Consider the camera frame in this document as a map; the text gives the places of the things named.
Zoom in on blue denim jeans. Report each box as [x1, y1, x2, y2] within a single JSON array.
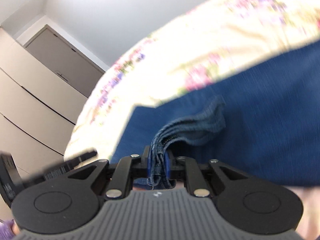
[[111, 42, 319, 188]]

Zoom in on purple fluffy blanket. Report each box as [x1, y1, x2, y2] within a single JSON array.
[[0, 220, 15, 240]]

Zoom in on beige wardrobe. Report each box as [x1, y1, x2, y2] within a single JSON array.
[[1, 29, 87, 178]]

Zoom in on grey-brown door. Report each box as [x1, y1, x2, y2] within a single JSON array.
[[24, 25, 105, 97]]

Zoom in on floral yellow quilt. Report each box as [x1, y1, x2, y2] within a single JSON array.
[[64, 0, 319, 159]]

